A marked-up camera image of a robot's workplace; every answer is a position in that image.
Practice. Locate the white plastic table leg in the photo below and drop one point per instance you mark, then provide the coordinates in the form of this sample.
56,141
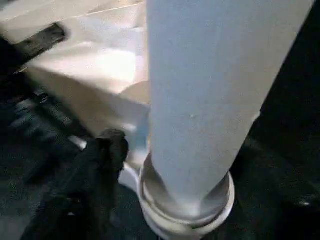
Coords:
210,100

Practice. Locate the black work mat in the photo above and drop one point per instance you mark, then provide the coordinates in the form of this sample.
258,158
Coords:
295,100

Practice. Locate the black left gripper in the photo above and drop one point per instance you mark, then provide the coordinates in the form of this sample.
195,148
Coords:
40,42

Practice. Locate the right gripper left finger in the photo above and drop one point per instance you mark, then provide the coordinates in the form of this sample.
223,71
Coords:
85,195

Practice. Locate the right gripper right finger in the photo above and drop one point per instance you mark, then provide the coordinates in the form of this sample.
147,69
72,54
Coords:
280,200

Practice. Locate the white plastic table top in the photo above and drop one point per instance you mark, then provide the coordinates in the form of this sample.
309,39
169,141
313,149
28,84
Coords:
90,70

